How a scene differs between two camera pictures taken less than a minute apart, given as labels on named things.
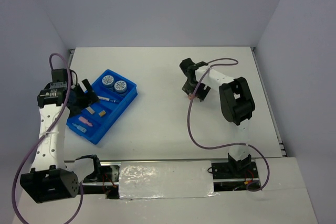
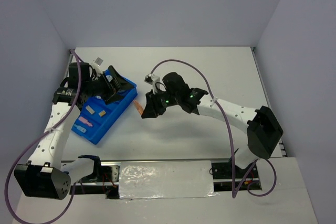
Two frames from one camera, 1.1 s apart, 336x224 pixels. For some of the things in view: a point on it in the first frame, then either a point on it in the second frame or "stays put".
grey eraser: [90, 110] stays put
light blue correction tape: [79, 127] stays put
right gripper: [202, 94] -> [153, 108]
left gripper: [87, 98] -> [117, 84]
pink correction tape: [85, 121] stays put
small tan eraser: [102, 113] stays put
